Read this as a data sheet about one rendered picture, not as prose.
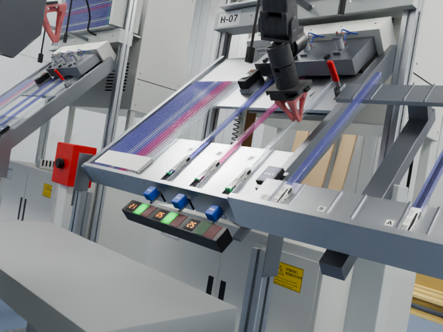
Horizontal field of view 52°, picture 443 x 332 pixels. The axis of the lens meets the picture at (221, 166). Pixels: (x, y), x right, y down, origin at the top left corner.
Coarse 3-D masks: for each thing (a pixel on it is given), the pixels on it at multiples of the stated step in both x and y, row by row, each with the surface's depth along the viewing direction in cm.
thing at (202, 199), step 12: (96, 168) 132; (108, 168) 129; (96, 180) 139; (108, 180) 133; (120, 180) 127; (132, 180) 122; (144, 180) 116; (156, 180) 113; (132, 192) 127; (168, 192) 112; (180, 192) 108; (192, 192) 104; (204, 192) 101; (216, 192) 99; (192, 204) 107; (204, 204) 104; (216, 204) 100; (228, 204) 97; (228, 216) 100
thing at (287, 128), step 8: (328, 88) 123; (320, 96) 121; (312, 104) 119; (304, 112) 116; (296, 120) 114; (288, 128) 112; (280, 136) 110; (272, 144) 109; (264, 152) 107; (256, 160) 106; (232, 184) 101
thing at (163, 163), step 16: (176, 144) 130; (192, 144) 127; (208, 144) 123; (224, 144) 120; (160, 160) 126; (176, 160) 123; (192, 160) 119; (208, 160) 116; (224, 160) 113; (240, 160) 110; (272, 160) 105; (160, 176) 119; (176, 176) 116; (192, 176) 113; (208, 176) 109; (224, 176) 107; (256, 176) 102; (224, 192) 101; (240, 192) 99
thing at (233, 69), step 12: (228, 60) 173; (240, 60) 168; (216, 72) 167; (228, 72) 162; (240, 72) 158; (324, 84) 127; (228, 96) 145; (240, 96) 142; (264, 96) 135; (312, 96) 124; (324, 96) 121; (216, 108) 143; (228, 108) 139; (252, 108) 132; (264, 108) 129; (288, 108) 123; (312, 108) 118; (324, 108) 116
